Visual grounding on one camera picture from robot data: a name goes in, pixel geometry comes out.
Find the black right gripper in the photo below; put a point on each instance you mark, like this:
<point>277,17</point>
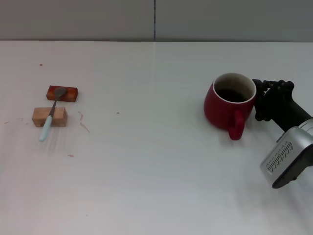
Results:
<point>286,107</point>

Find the red ceramic cup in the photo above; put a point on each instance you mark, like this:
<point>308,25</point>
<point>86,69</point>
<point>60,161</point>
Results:
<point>217,107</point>

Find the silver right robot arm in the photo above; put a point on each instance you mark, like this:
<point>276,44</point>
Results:
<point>307,126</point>

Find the dark coffee liquid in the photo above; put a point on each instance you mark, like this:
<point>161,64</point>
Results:
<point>232,96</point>

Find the reddish brown wooden block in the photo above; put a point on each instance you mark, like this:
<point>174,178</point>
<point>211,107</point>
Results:
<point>71,95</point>

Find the light wooden block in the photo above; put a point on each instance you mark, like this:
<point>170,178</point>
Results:
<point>60,117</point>

